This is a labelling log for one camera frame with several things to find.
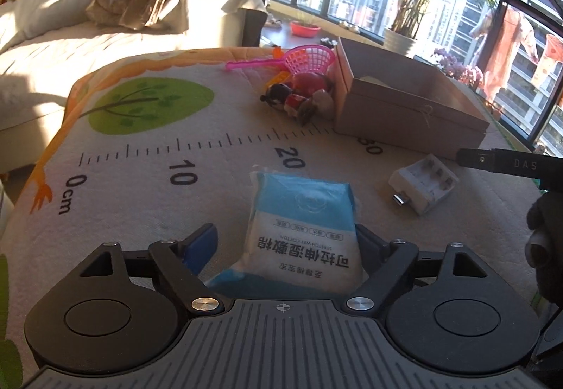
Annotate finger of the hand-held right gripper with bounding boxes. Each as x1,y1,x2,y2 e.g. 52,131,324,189
455,146,563,181

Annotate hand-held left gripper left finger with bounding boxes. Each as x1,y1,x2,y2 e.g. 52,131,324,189
78,223,226,314

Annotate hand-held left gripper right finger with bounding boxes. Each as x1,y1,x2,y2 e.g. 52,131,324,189
347,223,487,314

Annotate blue white cotton pad packet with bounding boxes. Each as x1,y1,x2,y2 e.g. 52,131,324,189
206,165,368,289

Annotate cardboard box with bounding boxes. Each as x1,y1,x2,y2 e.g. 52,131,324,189
332,37,490,161

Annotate yellow toy building block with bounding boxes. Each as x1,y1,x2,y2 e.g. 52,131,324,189
265,73,291,91

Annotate pink toy net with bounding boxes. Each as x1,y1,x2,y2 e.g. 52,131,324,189
226,45,337,76

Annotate person's right hand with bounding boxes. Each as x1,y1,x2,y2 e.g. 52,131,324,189
527,191,563,311

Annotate printed ruler play mat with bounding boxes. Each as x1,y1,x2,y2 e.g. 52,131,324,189
0,47,563,389

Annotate white battery charger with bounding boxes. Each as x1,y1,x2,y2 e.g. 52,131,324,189
388,154,459,216

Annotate purple flowers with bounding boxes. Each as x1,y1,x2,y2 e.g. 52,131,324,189
433,47,485,86

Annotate orange hanging garment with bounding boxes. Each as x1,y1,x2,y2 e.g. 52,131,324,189
470,6,539,106

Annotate dotted hanging garment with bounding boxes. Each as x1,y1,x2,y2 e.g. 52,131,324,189
530,33,563,91

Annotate beige toy piece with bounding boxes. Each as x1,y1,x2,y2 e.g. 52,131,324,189
312,90,337,120

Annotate white plant pot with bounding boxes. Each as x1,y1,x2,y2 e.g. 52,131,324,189
384,27,418,58

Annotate black-haired doll figurine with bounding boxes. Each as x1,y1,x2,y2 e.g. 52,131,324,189
259,83,315,125

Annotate red toy apple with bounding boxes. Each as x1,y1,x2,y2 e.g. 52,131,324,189
292,71,331,96

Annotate red plastic basin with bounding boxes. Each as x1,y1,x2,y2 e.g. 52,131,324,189
289,20,322,38

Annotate cream sofa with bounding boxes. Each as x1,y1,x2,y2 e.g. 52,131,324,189
0,0,269,179

